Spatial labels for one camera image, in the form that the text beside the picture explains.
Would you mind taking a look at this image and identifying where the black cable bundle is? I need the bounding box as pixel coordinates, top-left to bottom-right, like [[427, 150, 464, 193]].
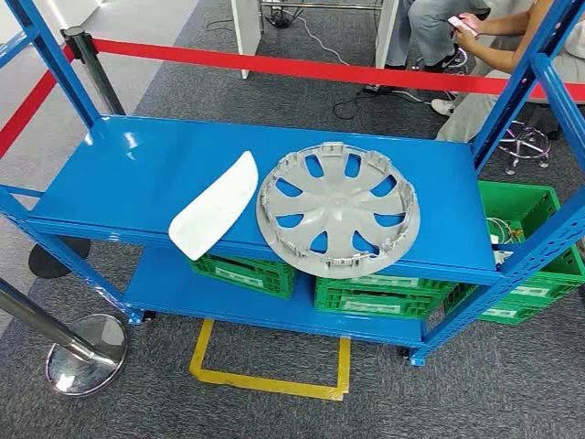
[[264, 6, 293, 28]]

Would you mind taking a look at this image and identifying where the white desk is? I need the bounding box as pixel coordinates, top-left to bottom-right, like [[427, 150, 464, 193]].
[[231, 0, 400, 80]]

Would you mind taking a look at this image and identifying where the pink phone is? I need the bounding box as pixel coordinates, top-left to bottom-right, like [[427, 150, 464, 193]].
[[448, 15, 479, 38]]

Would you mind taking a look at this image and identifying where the grey wheel hubcap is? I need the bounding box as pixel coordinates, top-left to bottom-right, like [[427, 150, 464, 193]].
[[255, 141, 421, 281]]

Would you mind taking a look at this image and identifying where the yellow floor tape outline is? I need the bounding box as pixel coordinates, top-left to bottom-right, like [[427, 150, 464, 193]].
[[188, 319, 351, 402]]

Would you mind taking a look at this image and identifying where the person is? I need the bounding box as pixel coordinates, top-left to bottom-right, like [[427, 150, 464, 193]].
[[429, 0, 585, 145], [386, 0, 491, 72]]

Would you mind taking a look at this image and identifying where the white floor cable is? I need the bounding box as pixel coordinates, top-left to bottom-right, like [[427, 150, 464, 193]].
[[292, 6, 351, 67]]

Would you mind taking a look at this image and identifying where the person's left hand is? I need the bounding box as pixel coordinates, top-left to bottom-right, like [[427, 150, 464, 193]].
[[452, 27, 479, 55]]

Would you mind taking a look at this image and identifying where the white wire bundle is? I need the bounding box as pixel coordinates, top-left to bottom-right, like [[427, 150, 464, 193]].
[[485, 217, 524, 262]]

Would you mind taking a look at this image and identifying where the blue metal shelf rack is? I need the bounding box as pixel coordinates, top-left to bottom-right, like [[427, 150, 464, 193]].
[[0, 0, 585, 369]]

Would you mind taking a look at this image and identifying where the red barrier belt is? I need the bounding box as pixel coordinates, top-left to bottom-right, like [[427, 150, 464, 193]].
[[0, 44, 77, 160], [93, 37, 585, 103]]

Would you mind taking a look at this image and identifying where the black floor cable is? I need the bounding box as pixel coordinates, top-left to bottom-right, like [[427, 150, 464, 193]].
[[332, 89, 380, 121]]

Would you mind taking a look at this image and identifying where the white plastic car part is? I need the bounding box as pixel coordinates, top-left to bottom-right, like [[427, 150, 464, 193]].
[[167, 150, 259, 262]]

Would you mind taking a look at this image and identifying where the chrome base stool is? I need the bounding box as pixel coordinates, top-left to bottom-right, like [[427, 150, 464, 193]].
[[497, 120, 552, 177]]

